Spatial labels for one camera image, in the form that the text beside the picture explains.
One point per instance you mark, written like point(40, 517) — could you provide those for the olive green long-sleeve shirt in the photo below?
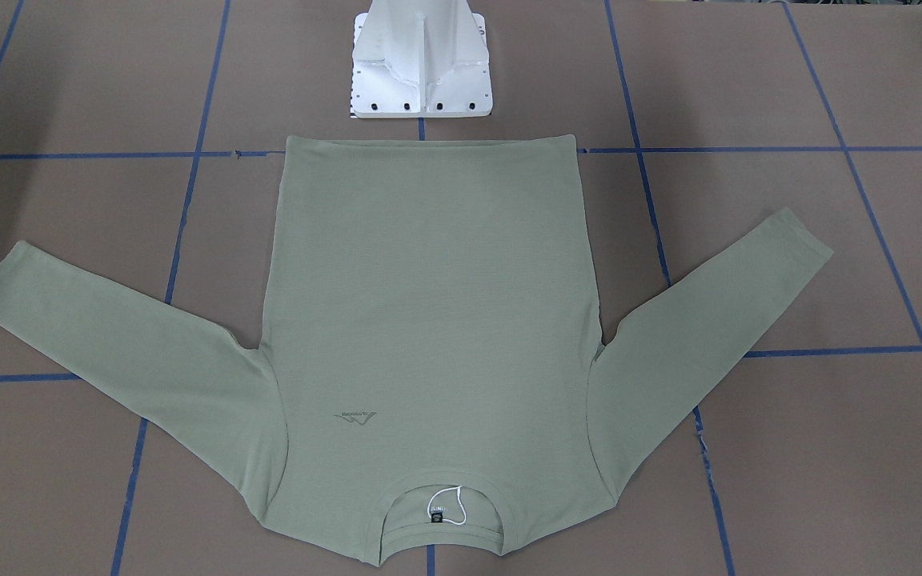
point(431, 320)

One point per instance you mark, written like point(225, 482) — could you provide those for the white string tag loop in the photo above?
point(446, 506)

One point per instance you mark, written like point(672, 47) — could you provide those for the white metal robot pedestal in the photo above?
point(420, 59)

